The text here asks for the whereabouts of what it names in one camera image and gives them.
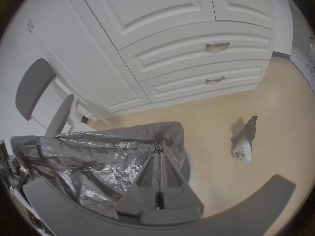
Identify grey cushioned white chair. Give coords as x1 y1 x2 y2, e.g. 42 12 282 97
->
15 59 113 138

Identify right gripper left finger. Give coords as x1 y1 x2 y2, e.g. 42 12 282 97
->
117 145 160 217

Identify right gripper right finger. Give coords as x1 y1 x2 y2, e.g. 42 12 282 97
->
140 145 205 225

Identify white trash bin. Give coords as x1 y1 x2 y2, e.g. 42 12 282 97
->
180 147 195 184

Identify black and white wrapper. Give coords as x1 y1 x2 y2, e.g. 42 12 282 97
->
231 115 258 164

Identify black plastic bag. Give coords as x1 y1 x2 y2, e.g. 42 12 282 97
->
10 121 185 219

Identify white wardrobe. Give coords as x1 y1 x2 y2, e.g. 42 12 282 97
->
10 0 276 119

